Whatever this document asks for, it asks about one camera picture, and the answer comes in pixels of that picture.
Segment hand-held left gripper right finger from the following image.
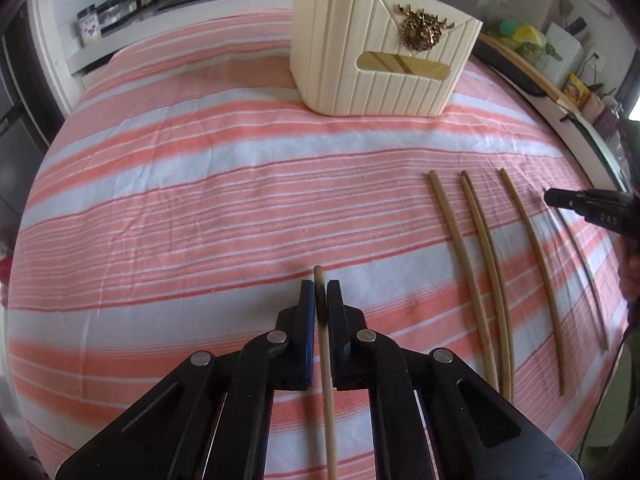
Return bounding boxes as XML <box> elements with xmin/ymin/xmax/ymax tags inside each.
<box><xmin>325</xmin><ymin>280</ymin><xmax>585</xmax><ymax>480</ymax></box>

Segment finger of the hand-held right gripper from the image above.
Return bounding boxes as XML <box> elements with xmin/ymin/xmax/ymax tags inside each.
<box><xmin>542</xmin><ymin>186</ymin><xmax>632</xmax><ymax>211</ymax></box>

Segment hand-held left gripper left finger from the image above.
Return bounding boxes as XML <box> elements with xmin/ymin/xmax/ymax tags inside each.
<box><xmin>54</xmin><ymin>280</ymin><xmax>317</xmax><ymax>480</ymax></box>

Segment wooden chopstick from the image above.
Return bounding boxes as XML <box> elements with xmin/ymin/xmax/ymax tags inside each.
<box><xmin>547</xmin><ymin>195</ymin><xmax>611</xmax><ymax>353</ymax></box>
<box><xmin>459</xmin><ymin>170</ymin><xmax>508</xmax><ymax>398</ymax></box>
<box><xmin>426</xmin><ymin>170</ymin><xmax>501</xmax><ymax>391</ymax></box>
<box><xmin>312</xmin><ymin>266</ymin><xmax>341</xmax><ymax>480</ymax></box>
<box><xmin>497</xmin><ymin>167</ymin><xmax>567</xmax><ymax>397</ymax></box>

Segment pair of touching chopsticks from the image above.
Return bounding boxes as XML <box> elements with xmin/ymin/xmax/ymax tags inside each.
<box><xmin>462</xmin><ymin>170</ymin><xmax>516</xmax><ymax>406</ymax></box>

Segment cream ribbed utensil holder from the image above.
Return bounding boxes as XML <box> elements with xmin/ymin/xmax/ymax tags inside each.
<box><xmin>290</xmin><ymin>0</ymin><xmax>485</xmax><ymax>118</ymax></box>

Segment purple bottle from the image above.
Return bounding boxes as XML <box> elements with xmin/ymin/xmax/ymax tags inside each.
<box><xmin>597</xmin><ymin>102</ymin><xmax>623</xmax><ymax>136</ymax></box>

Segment pink cup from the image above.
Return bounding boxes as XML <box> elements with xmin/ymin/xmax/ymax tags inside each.
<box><xmin>581</xmin><ymin>92</ymin><xmax>605</xmax><ymax>121</ymax></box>

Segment wooden cutting board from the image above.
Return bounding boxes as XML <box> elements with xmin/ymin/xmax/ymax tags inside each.
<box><xmin>477</xmin><ymin>30</ymin><xmax>576</xmax><ymax>111</ymax></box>

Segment black tray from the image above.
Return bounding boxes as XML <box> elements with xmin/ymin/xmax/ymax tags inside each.
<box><xmin>470</xmin><ymin>35</ymin><xmax>546</xmax><ymax>98</ymax></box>

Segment white knife block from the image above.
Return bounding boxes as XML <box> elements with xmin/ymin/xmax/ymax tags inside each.
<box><xmin>544</xmin><ymin>21</ymin><xmax>586</xmax><ymax>76</ymax></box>

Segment pink white striped tablecloth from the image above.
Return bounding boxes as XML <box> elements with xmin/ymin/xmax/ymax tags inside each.
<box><xmin>7</xmin><ymin>7</ymin><xmax>631</xmax><ymax>480</ymax></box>

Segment yellow green plastic bag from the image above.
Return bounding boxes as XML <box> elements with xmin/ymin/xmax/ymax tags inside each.
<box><xmin>487</xmin><ymin>17</ymin><xmax>548</xmax><ymax>56</ymax></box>

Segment clear spice jar set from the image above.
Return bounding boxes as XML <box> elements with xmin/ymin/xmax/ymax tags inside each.
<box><xmin>97</xmin><ymin>0</ymin><xmax>138</xmax><ymax>28</ymax></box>

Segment spice jar white label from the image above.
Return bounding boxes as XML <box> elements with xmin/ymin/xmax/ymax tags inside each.
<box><xmin>76</xmin><ymin>4</ymin><xmax>103</xmax><ymax>45</ymax></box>

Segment white wall socket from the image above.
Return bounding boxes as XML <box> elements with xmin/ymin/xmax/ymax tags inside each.
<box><xmin>582</xmin><ymin>50</ymin><xmax>608</xmax><ymax>81</ymax></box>

